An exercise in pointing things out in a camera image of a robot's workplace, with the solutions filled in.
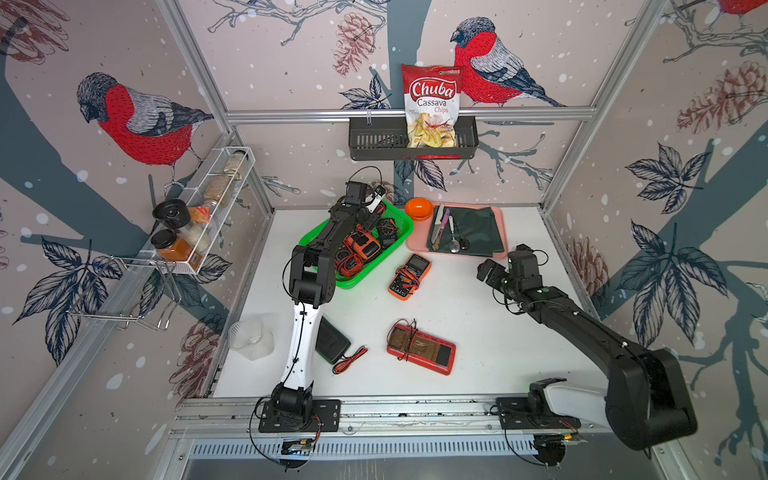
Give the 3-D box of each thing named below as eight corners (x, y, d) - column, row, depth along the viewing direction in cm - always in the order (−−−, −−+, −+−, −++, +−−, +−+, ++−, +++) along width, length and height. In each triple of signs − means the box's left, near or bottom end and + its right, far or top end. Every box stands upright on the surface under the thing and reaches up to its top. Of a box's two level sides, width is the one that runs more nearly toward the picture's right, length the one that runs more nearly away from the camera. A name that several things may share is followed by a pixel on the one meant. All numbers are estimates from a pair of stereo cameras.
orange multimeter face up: (384, 289, 98) (383, 285, 95) (412, 256, 106) (412, 251, 104) (405, 303, 94) (405, 299, 92) (432, 267, 103) (433, 262, 101)
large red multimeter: (384, 350, 85) (383, 346, 83) (393, 326, 90) (393, 321, 87) (450, 376, 81) (452, 373, 78) (456, 349, 85) (458, 345, 83)
